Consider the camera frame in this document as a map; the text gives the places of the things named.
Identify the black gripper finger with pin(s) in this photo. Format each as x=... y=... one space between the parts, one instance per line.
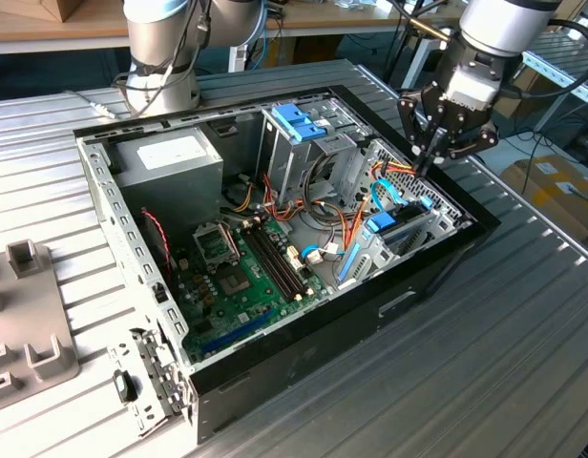
x=480 y=136
x=408 y=114

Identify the hard disk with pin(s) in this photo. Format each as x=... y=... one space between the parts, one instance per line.
x=381 y=223

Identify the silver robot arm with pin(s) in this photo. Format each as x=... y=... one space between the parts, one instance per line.
x=155 y=71

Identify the metal disk bay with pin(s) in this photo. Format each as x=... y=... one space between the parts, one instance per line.
x=377 y=253

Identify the black stand pole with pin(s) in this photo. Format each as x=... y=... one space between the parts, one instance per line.
x=400 y=57

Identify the cardboard box with labels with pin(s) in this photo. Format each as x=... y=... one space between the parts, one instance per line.
x=537 y=181

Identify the long wooden desk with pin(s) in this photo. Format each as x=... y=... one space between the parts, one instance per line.
x=346 y=19

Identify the blue plastic drive latch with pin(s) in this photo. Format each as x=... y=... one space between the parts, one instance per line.
x=294 y=121

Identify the grey metal drive cage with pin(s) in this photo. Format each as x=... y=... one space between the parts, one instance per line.
x=287 y=162

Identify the black RAM slot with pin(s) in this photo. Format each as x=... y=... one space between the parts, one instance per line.
x=284 y=256
x=279 y=259
x=273 y=262
x=267 y=264

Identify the grey power supply unit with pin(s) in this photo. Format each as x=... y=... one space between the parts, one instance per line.
x=179 y=191

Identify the green motherboard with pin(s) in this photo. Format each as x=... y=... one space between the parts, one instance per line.
x=256 y=305

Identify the black open PC case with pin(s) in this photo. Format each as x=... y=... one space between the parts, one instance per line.
x=322 y=343

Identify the blue expansion slot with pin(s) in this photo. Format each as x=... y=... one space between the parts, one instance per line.
x=237 y=334

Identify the brown cardboard box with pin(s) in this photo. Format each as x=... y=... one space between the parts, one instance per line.
x=67 y=9

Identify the black oval case knob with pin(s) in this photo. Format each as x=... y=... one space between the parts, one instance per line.
x=123 y=386

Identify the grey parts rack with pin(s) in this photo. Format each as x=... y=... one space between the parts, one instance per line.
x=31 y=310

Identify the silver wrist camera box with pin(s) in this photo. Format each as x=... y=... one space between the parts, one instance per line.
x=470 y=90

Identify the metal slat table frame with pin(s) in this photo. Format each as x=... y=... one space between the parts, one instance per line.
x=561 y=78

